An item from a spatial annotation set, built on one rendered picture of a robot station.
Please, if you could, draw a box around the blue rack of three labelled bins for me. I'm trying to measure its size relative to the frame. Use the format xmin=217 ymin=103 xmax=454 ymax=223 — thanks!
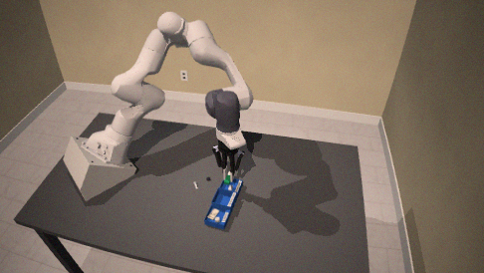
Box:
xmin=204 ymin=178 xmax=243 ymax=230

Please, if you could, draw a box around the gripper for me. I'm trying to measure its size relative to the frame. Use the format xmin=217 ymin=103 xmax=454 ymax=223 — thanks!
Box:
xmin=212 ymin=140 xmax=245 ymax=182

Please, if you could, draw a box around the cream domino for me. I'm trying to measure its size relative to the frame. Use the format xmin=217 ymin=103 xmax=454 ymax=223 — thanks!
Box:
xmin=208 ymin=208 xmax=219 ymax=219

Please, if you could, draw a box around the green and white eraser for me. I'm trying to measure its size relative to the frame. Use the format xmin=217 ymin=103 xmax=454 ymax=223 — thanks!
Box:
xmin=224 ymin=171 xmax=231 ymax=185

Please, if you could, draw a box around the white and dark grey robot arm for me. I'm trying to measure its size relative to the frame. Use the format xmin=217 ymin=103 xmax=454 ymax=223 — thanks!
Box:
xmin=81 ymin=12 xmax=253 ymax=164

